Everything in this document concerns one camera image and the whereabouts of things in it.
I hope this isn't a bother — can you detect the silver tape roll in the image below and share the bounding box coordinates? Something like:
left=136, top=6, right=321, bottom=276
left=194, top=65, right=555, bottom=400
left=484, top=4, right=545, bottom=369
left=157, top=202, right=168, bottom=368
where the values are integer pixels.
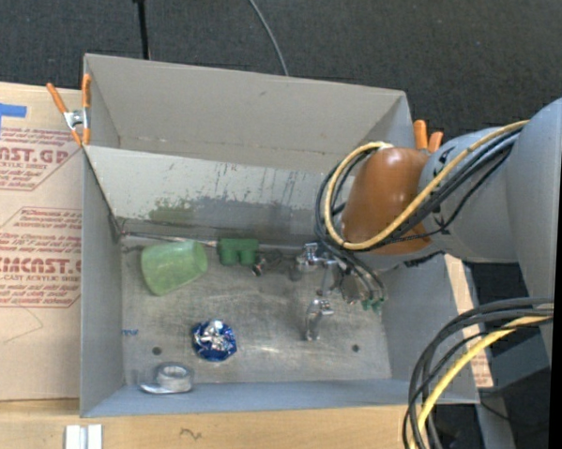
left=137, top=360, right=197, bottom=397

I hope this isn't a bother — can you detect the pale green translucent block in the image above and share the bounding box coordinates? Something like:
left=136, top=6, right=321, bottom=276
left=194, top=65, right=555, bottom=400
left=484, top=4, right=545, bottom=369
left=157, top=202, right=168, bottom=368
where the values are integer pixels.
left=138, top=237, right=210, bottom=300

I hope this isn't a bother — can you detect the blue shiny foil ball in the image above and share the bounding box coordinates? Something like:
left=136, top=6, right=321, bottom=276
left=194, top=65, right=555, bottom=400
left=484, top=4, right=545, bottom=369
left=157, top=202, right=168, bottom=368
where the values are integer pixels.
left=190, top=318, right=240, bottom=365

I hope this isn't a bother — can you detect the brown cardboard board red print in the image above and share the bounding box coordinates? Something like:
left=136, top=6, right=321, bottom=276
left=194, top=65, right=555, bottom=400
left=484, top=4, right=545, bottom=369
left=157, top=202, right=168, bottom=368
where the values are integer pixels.
left=0, top=81, right=509, bottom=431

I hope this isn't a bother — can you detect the dark green toy block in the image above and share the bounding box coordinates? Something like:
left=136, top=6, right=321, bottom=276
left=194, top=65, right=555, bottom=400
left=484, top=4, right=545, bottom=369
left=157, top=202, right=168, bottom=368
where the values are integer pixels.
left=216, top=236, right=261, bottom=268

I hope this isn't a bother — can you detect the small dark metal object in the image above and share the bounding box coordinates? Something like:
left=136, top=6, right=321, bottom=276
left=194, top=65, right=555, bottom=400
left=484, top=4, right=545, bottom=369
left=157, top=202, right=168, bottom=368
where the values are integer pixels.
left=251, top=249, right=284, bottom=279

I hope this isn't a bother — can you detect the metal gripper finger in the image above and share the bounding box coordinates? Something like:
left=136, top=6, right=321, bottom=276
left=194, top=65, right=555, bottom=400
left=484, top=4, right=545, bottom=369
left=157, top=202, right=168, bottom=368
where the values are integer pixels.
left=289, top=241, right=330, bottom=284
left=302, top=296, right=336, bottom=344

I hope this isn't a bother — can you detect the grey metal bin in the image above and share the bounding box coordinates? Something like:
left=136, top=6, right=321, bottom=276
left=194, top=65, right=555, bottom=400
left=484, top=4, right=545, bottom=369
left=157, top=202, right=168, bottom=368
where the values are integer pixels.
left=63, top=52, right=497, bottom=440

